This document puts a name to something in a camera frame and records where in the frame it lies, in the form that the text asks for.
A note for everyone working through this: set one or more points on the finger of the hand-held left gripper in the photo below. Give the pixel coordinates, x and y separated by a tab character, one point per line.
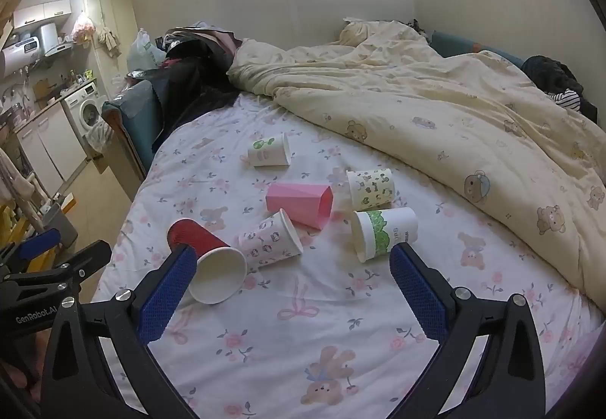
90	256
40	243

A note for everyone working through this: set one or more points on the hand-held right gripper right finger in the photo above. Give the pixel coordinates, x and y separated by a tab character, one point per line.
419	293

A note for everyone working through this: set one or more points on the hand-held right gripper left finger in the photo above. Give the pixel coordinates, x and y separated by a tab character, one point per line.
165	293

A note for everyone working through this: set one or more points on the red paper cup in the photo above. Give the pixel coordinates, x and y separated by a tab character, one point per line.
220	277

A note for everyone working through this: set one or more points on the white cup with green band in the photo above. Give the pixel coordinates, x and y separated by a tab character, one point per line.
393	230

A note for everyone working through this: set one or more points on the white cup with pink print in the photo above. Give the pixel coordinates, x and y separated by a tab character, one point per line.
267	241

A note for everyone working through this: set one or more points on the cream cup with green pattern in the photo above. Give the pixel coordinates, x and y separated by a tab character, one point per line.
371	189

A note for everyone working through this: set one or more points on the pink square plastic cup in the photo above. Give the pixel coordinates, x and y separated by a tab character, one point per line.
296	202

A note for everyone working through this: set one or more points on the white cup with green leaves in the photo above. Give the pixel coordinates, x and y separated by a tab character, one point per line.
267	151

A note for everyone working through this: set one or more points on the grey bin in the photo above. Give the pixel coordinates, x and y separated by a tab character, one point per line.
61	222

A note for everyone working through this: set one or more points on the yellow rack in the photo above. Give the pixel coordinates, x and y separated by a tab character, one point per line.
14	222

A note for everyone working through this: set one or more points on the white kitchen base cabinet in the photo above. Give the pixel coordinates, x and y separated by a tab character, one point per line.
47	144

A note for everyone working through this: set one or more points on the white cloth on washing machine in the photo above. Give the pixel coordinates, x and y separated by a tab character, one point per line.
99	136

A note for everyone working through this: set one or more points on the white floral bed sheet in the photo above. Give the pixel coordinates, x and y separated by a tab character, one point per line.
284	352

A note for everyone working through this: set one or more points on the white washing machine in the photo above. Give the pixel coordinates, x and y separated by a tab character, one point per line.
83	109

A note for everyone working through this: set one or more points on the cream bear print duvet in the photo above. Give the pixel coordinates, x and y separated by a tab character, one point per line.
426	106

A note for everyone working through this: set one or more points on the white water heater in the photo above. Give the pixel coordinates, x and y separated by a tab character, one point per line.
28	50

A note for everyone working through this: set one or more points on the dark clothing pile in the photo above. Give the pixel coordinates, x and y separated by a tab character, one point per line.
189	83

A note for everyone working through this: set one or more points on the white plastic bag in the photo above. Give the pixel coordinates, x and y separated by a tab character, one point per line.
142	52

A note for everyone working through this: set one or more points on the beige hanging cloth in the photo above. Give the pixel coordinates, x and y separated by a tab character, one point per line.
110	41

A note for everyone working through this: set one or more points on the pink hanging bag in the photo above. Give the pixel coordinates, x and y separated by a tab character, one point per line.
84	28

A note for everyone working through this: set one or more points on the tall white cabinet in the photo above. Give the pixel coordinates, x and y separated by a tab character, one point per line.
100	12

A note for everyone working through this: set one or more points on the striped garment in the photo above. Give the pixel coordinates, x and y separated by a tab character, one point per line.
568	99

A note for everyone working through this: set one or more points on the dark jacket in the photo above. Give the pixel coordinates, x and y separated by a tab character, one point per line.
549	71

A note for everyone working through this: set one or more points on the blue upholstered bed frame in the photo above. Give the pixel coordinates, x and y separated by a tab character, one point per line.
137	116

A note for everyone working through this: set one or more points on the white wall cabinets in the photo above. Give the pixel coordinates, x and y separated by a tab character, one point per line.
42	14

